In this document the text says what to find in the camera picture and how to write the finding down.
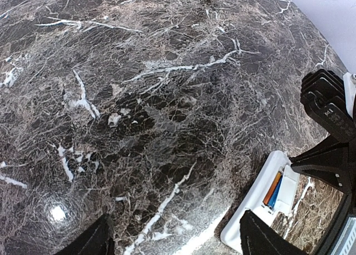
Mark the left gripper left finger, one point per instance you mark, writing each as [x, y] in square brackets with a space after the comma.
[97, 239]

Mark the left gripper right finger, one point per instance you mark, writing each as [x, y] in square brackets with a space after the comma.
[258, 238]

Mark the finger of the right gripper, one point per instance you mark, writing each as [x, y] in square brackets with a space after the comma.
[330, 161]

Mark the white remote control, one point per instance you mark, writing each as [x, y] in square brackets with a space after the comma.
[275, 162]

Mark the orange battery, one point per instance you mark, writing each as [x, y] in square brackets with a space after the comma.
[272, 187]

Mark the blue battery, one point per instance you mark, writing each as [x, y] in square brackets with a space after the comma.
[272, 200]

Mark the white battery cover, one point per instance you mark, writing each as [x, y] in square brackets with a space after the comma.
[287, 191]

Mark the white slotted cable duct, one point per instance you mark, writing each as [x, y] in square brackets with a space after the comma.
[345, 245]

